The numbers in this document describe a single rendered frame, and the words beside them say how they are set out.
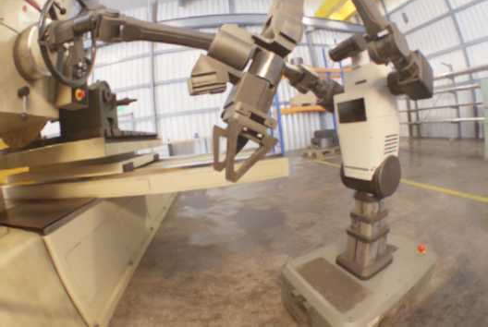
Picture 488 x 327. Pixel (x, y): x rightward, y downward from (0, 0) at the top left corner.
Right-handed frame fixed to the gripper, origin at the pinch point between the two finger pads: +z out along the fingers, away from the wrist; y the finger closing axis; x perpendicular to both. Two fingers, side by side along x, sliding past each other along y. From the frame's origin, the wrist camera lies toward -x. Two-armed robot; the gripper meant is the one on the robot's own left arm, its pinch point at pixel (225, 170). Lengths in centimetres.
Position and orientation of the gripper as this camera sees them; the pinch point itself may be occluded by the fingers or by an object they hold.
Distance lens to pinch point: 31.9
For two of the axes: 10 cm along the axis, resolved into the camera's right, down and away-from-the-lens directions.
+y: 3.0, 0.2, -9.5
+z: -3.8, 9.2, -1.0
